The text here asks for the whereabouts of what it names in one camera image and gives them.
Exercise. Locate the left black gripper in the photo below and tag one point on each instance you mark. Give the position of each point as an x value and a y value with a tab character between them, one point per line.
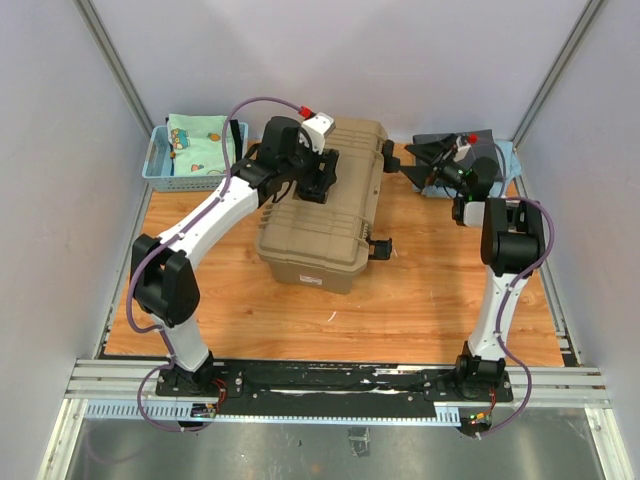
318	184

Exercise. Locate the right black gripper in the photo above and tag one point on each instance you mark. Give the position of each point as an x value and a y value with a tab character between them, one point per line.
433	150

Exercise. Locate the tan plastic tool box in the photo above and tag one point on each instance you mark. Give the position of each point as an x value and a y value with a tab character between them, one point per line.
326	246

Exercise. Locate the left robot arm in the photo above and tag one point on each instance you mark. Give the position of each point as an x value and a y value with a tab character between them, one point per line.
163	268

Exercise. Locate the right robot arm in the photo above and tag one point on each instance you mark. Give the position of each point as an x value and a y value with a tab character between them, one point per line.
512	246

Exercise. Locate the dark grey checked cloth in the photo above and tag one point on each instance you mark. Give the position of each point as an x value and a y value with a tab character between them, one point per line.
484	147

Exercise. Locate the light blue folded cloth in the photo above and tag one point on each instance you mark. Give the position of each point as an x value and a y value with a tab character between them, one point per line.
507	160

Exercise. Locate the black item in basket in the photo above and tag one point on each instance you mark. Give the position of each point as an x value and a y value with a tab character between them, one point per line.
237	130

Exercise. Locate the green cartoon print cloth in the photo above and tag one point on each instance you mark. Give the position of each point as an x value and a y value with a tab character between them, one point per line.
197	143

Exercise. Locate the blue plastic basket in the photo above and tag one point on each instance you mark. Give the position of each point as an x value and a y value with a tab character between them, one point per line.
158	166

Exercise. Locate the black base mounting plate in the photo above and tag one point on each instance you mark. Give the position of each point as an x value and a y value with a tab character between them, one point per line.
310	389

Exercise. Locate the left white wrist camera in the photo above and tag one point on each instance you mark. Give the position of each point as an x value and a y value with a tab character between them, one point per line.
315	129

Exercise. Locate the blue slotted cable duct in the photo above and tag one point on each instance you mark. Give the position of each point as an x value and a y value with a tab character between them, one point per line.
190	412

